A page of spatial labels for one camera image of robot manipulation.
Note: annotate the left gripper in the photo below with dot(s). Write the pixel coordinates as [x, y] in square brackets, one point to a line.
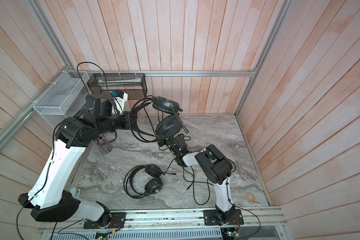
[127, 115]

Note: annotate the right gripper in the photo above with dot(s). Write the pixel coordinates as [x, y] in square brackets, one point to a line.
[167, 140]

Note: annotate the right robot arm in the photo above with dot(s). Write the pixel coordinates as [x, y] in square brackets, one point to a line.
[215, 165]

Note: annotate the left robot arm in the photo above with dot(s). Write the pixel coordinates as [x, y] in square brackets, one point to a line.
[48, 199]

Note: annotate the clear cup of pencils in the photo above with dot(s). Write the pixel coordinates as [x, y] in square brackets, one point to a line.
[103, 145]

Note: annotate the black mesh wall basket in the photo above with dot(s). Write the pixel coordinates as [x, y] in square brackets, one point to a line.
[131, 83]

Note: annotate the white wire mesh shelf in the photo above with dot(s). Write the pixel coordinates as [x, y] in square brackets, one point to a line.
[63, 97]

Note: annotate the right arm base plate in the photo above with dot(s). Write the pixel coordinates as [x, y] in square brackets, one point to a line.
[216, 217]

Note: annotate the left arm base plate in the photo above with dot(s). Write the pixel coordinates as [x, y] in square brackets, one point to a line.
[118, 220]

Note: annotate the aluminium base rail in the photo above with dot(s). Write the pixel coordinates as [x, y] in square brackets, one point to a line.
[194, 218]

